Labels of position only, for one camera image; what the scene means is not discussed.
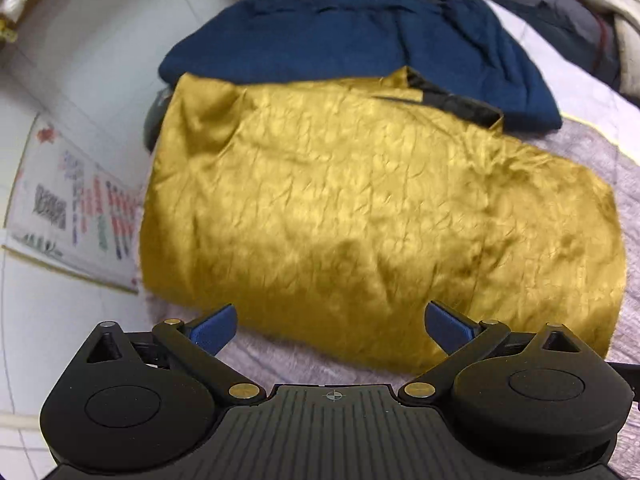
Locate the red strap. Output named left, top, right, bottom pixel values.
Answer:
left=595, top=10, right=613, bottom=73

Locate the printed paper poster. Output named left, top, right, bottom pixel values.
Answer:
left=0, top=112, right=146, bottom=295

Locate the dark grey object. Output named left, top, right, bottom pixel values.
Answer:
left=142, top=85, right=173, bottom=153

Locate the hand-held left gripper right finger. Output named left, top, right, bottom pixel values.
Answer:
left=397, top=300, right=598, bottom=403

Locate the gold satin jacket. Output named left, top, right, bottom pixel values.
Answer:
left=136, top=66, right=628, bottom=376

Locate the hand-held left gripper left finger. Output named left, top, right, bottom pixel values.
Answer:
left=86, top=303, right=266, bottom=406

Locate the navy blue folded garment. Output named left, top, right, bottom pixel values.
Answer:
left=159, top=0, right=563, bottom=133

